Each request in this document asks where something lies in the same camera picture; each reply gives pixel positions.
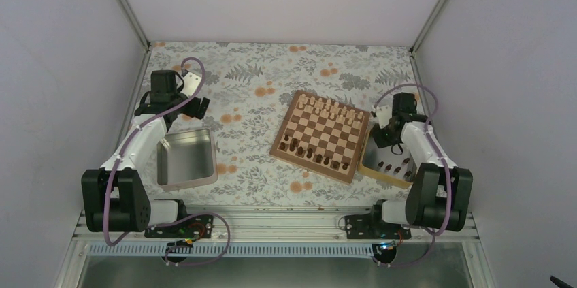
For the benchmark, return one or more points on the yellow tin with dark pieces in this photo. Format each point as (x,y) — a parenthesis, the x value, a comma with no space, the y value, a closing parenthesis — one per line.
(392,164)

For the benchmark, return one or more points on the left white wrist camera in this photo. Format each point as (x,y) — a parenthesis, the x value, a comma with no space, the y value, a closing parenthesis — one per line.
(192,82)

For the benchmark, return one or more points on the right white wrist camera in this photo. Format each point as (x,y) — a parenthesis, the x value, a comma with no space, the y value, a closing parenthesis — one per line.
(382,114)

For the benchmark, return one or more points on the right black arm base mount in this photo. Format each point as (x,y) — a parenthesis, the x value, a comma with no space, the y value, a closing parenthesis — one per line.
(366,226)

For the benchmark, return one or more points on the empty silver metal tin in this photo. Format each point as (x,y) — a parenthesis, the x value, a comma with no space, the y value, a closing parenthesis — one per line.
(186,160)

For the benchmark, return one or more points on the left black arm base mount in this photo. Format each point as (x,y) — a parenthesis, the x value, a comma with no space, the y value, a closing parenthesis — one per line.
(184,234)

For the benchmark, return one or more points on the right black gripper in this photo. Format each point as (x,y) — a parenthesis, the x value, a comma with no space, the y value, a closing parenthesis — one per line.
(381,142)

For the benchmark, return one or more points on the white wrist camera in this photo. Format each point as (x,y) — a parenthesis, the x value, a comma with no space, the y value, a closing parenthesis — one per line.
(192,82)
(382,114)

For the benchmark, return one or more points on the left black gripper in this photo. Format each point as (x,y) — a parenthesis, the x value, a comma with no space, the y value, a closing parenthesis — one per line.
(192,112)

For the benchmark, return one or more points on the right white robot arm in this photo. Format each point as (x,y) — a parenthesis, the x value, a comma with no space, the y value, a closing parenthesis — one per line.
(439,195)

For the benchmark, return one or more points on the floral patterned table mat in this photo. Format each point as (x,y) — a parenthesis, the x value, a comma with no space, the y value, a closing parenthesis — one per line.
(250,87)

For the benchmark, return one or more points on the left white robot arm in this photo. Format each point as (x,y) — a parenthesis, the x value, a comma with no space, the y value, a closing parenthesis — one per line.
(114,196)

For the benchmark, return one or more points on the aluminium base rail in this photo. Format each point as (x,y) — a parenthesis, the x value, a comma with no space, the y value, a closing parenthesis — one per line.
(256,232)

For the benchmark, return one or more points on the wooden chessboard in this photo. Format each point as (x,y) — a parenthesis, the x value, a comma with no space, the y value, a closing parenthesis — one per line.
(330,128)

